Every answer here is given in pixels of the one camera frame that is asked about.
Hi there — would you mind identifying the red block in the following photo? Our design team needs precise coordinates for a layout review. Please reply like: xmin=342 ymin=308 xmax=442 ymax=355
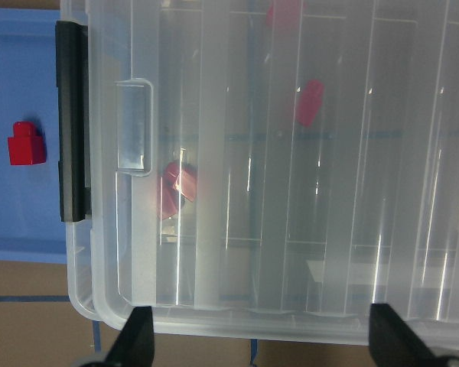
xmin=161 ymin=161 xmax=197 ymax=220
xmin=265 ymin=0 xmax=306 ymax=31
xmin=8 ymin=121 xmax=47 ymax=166
xmin=295 ymin=80 xmax=324 ymax=127

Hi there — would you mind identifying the black box latch handle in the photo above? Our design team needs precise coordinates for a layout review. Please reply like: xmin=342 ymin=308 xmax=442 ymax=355
xmin=55 ymin=21 xmax=91 ymax=222

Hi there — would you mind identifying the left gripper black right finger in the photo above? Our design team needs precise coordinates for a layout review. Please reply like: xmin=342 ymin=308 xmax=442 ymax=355
xmin=369 ymin=304 xmax=444 ymax=366

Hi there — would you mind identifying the clear plastic box lid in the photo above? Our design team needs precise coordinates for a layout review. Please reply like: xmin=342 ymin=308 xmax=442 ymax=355
xmin=60 ymin=1 xmax=459 ymax=349

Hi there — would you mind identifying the blue plastic tray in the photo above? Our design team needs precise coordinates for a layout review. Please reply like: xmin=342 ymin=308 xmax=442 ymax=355
xmin=0 ymin=8 xmax=67 ymax=264

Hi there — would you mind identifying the red block in box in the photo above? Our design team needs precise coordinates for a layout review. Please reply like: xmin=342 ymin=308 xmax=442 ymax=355
xmin=161 ymin=161 xmax=197 ymax=220
xmin=265 ymin=0 xmax=306 ymax=31
xmin=295 ymin=80 xmax=324 ymax=127

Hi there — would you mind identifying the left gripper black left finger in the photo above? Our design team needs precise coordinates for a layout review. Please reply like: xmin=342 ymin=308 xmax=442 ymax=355
xmin=104 ymin=307 xmax=155 ymax=367

